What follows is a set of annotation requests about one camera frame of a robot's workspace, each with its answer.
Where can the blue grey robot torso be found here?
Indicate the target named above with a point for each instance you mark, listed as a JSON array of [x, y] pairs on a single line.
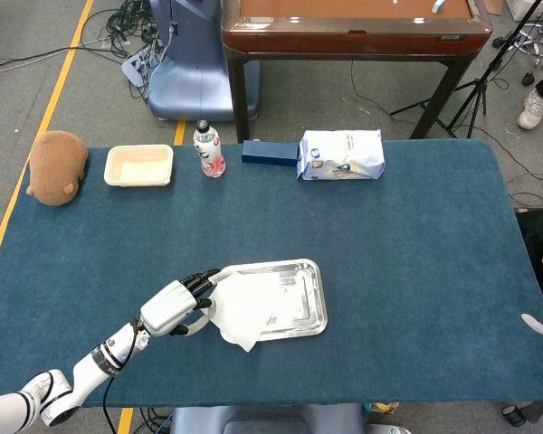
[[267, 420]]

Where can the white blue tissue pack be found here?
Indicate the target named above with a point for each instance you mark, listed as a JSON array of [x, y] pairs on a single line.
[[344, 156]]

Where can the chrome office chair base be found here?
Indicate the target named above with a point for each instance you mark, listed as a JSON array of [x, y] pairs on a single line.
[[531, 43]]

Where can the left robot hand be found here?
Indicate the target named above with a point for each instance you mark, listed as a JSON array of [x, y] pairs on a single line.
[[167, 309]]

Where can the white paper towel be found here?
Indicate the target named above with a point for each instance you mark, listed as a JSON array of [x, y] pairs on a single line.
[[240, 312]]

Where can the dark blue cardboard box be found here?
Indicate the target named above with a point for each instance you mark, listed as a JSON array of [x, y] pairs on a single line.
[[267, 153]]

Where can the black tripod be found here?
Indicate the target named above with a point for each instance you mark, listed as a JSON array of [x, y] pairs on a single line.
[[479, 88]]

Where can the black caster wheel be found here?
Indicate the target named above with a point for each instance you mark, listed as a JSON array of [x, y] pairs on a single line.
[[513, 416]]

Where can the blue grey machine base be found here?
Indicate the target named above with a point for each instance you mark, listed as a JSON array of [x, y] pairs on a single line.
[[194, 72]]

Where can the clear drink bottle red label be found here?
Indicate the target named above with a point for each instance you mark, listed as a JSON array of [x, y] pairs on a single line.
[[210, 153]]

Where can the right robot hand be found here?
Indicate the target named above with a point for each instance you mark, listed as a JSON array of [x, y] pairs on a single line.
[[538, 324]]

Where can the brown mahjong table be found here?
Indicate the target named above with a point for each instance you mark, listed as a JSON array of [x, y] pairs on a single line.
[[353, 38]]

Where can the single blue white mahjong tile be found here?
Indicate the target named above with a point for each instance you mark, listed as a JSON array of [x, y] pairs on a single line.
[[438, 5]]

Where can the beige plastic food container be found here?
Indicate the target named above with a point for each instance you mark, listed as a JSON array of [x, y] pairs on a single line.
[[138, 167]]

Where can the stainless steel tray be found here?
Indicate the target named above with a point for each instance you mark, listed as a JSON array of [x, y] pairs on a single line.
[[316, 294]]

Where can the white sneaker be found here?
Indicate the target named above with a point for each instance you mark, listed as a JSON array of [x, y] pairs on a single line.
[[533, 110]]

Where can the brown plush capybara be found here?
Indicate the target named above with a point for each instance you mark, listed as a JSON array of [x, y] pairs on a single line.
[[56, 167]]

